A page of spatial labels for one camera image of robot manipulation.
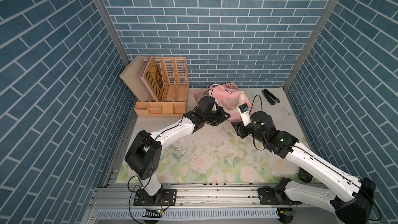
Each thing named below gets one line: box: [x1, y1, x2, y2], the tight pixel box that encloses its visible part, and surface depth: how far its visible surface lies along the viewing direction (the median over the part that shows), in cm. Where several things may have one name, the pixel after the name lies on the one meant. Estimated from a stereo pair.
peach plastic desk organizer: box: [134, 56, 190, 118], surface depth 107 cm
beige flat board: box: [119, 53, 151, 103], surface depth 95 cm
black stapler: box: [261, 88, 280, 106], surface depth 117 cm
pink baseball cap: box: [208, 84, 255, 123], surface depth 88 cm
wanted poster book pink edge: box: [138, 54, 165, 103], surface depth 101 cm
